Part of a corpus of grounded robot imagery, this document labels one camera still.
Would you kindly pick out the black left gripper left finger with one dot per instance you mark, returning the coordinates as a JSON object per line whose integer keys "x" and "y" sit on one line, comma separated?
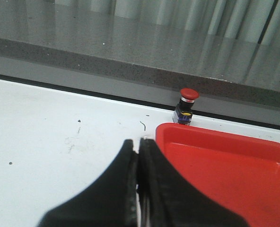
{"x": 110, "y": 201}

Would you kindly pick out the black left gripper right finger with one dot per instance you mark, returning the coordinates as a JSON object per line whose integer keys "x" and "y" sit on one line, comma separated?
{"x": 168, "y": 200}

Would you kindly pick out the red mushroom push button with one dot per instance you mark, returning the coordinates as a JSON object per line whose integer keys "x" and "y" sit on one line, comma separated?
{"x": 183, "y": 111}

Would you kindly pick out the red plastic tray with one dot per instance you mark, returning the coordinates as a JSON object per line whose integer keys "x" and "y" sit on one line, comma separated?
{"x": 238, "y": 172}

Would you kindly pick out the grey stone counter ledge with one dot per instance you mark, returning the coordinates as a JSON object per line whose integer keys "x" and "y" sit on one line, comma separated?
{"x": 48, "y": 43}

